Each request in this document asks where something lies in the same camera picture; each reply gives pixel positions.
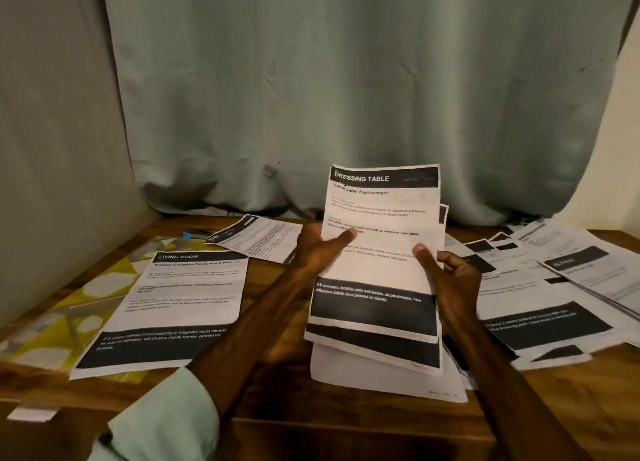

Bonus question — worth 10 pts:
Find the person's left hand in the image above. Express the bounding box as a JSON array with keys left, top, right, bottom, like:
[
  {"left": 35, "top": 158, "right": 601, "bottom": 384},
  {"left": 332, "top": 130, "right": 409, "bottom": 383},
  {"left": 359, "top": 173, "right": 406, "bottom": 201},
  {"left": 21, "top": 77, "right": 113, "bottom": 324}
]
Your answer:
[{"left": 285, "top": 220, "right": 358, "bottom": 282}]

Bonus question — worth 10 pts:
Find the pale green curtain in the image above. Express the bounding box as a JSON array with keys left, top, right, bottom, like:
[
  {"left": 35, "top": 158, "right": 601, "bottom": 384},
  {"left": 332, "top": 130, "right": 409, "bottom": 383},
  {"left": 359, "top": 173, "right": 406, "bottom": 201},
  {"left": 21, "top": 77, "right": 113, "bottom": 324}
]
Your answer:
[{"left": 100, "top": 0, "right": 640, "bottom": 227}]

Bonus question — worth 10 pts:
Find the yellow patterned folder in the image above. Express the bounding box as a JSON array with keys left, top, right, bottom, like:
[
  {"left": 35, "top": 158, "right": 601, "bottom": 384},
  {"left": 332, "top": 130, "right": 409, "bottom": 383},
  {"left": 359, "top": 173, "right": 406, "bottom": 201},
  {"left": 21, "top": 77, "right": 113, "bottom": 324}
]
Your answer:
[{"left": 0, "top": 238, "right": 201, "bottom": 372}]

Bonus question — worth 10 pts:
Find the person's right hand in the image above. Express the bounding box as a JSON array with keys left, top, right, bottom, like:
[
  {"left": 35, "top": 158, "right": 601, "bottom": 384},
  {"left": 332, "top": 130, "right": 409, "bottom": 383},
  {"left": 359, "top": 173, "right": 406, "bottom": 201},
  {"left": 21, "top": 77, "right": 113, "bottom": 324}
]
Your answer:
[{"left": 413, "top": 244, "right": 483, "bottom": 327}]

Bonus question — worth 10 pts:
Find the dressing table paper stack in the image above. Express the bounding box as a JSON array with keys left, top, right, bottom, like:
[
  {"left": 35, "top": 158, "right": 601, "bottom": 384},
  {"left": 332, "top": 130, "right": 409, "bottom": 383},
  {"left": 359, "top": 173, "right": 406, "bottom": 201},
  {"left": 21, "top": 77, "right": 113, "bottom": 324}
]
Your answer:
[{"left": 305, "top": 204, "right": 448, "bottom": 375}]

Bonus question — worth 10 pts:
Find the single sheet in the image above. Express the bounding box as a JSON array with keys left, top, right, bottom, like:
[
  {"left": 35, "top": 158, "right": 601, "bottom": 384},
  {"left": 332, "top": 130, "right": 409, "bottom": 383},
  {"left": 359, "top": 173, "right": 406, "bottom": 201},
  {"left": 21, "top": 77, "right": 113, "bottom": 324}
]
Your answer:
[{"left": 205, "top": 214, "right": 303, "bottom": 265}]

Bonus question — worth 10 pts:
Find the printed papers pile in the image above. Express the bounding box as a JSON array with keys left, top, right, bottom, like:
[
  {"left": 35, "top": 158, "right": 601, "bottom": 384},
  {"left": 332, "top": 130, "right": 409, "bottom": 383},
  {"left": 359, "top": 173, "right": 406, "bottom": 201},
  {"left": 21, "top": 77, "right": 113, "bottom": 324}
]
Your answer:
[{"left": 440, "top": 216, "right": 640, "bottom": 372}]

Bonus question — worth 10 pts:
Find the person's right forearm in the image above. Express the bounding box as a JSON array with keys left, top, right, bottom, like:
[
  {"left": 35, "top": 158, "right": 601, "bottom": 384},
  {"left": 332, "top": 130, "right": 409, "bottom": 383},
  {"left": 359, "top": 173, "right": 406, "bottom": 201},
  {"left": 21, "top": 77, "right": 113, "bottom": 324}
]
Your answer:
[{"left": 455, "top": 316, "right": 593, "bottom": 461}]

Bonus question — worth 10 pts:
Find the person's left forearm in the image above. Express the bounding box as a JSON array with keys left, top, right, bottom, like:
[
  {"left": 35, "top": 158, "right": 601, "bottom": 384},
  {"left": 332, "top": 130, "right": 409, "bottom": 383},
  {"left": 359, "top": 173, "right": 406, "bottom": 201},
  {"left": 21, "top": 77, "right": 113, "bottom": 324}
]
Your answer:
[{"left": 90, "top": 266, "right": 316, "bottom": 461}]

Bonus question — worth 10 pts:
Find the white paper tag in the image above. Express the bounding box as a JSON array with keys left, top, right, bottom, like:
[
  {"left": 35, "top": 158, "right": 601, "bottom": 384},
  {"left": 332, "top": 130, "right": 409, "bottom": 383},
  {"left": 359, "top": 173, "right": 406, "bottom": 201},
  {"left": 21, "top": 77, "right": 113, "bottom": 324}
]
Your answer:
[{"left": 8, "top": 406, "right": 59, "bottom": 422}]

